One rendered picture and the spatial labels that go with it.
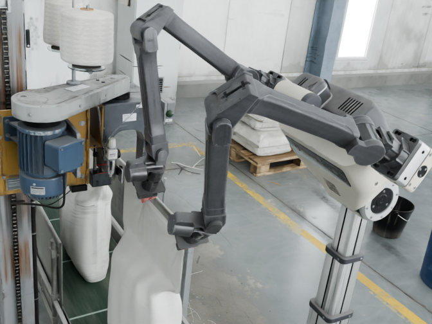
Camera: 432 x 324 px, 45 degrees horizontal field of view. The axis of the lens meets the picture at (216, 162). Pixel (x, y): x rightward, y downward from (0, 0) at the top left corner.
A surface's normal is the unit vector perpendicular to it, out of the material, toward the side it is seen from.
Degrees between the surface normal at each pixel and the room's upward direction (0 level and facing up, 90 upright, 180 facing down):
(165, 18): 88
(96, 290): 0
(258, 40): 90
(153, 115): 89
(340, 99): 40
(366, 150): 115
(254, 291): 0
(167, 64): 90
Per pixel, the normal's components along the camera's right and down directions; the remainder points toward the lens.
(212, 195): 0.09, 0.76
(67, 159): 0.82, 0.30
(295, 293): 0.11, -0.91
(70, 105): 0.93, 0.23
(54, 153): -0.58, 0.26
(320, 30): -0.86, 0.11
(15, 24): 0.51, 0.39
